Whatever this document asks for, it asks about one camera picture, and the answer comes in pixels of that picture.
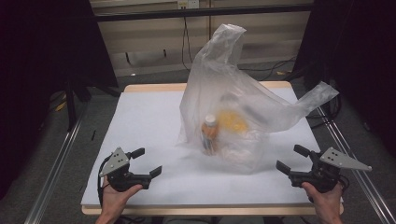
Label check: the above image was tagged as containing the aluminium floor rail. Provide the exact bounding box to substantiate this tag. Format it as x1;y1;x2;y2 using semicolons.
316;105;396;224
23;119;85;224

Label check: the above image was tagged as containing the translucent white plastic bag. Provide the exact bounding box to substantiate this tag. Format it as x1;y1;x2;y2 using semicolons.
177;23;340;175

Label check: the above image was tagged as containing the person's right hand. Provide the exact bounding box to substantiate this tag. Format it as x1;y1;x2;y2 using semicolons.
300;181;344;219

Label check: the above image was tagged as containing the clear plastic container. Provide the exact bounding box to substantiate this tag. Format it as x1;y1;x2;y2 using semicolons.
221;136;265;171

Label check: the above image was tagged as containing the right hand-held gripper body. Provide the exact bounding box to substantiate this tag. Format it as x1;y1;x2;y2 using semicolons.
289;147;373;194

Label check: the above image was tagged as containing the hand-held gripper black cable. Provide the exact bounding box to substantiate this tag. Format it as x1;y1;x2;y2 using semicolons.
337;174;351;191
96;153;114;208

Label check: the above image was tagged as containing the black floor cable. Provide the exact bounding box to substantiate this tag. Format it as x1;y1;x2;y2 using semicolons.
237;55;298;82

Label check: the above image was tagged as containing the white wall socket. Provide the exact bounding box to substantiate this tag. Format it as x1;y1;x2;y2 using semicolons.
177;0;200;9

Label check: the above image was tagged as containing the person's left hand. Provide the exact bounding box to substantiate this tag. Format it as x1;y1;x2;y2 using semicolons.
100;175;145;219

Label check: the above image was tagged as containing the left hand-held gripper black cable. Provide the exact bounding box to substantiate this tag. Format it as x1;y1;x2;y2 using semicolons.
96;153;114;208

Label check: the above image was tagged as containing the black curtain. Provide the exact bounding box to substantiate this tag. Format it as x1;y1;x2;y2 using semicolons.
292;0;396;157
0;0;120;200

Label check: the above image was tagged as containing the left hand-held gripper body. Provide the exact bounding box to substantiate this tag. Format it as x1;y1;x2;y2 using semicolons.
98;147;149;193

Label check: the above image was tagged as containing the black hanging cable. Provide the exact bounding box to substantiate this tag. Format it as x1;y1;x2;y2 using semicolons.
180;16;194;72

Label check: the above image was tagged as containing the black metal stand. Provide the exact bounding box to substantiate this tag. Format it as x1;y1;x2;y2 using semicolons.
64;78;92;133

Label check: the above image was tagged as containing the black horizontal bar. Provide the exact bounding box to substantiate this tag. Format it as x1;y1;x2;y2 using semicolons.
92;3;314;22

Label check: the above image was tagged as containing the right hand-held gripper black cable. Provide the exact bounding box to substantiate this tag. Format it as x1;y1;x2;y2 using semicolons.
337;174;351;191

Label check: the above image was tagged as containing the yellow packet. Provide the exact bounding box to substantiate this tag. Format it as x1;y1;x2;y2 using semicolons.
218;110;250;135

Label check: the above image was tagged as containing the white table mat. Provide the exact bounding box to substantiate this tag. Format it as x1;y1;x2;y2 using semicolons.
80;87;321;207

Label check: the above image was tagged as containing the orange label drink bottle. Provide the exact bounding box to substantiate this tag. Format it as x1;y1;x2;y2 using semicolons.
200;114;219;157

